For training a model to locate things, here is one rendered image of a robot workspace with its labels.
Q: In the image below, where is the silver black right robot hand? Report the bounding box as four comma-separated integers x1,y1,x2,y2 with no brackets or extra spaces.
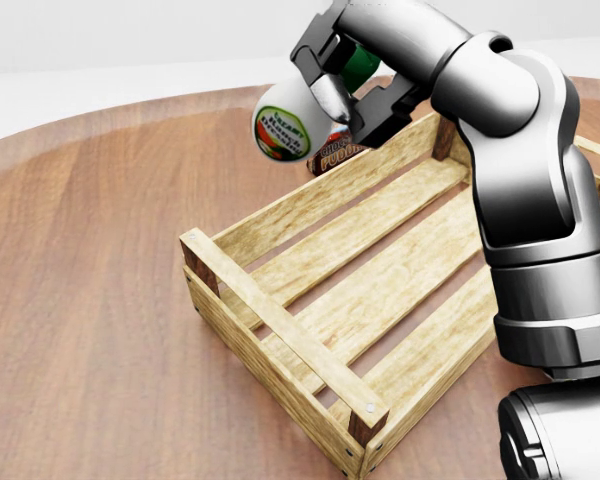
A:
289,0,475,150

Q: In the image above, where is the white ranch dressing bottle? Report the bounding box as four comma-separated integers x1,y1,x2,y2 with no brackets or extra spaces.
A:
251,42,382,164

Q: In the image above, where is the brown chocolate pudding box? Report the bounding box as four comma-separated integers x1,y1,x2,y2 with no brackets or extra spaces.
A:
306,122,372,178

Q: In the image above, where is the wooden slat tray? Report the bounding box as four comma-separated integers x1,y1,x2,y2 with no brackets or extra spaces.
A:
179,110,600,480

